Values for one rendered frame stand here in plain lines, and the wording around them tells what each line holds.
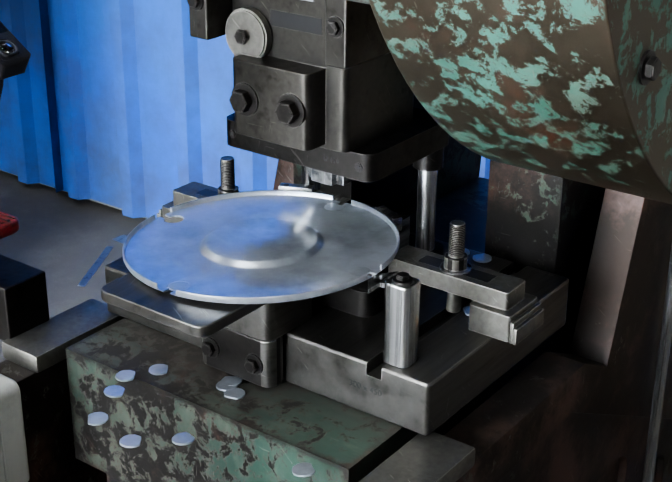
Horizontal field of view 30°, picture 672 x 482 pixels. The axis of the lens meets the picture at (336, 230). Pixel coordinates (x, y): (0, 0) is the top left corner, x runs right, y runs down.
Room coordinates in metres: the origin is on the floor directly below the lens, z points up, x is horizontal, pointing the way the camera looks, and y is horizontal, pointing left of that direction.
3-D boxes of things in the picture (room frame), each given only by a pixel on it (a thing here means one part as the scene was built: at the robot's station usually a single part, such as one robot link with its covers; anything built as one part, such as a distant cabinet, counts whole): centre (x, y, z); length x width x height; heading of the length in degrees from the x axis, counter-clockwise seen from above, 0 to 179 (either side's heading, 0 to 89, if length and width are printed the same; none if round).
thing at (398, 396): (1.30, 0.00, 0.68); 0.45 x 0.30 x 0.06; 54
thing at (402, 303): (1.10, -0.07, 0.75); 0.03 x 0.03 x 0.10; 54
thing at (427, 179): (1.31, -0.10, 0.81); 0.02 x 0.02 x 0.14
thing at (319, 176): (1.30, 0.01, 0.84); 0.05 x 0.03 x 0.04; 54
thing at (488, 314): (1.20, -0.13, 0.76); 0.17 x 0.06 x 0.10; 54
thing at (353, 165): (1.31, 0.00, 0.86); 0.20 x 0.16 x 0.05; 54
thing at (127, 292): (1.16, 0.10, 0.72); 0.25 x 0.14 x 0.14; 144
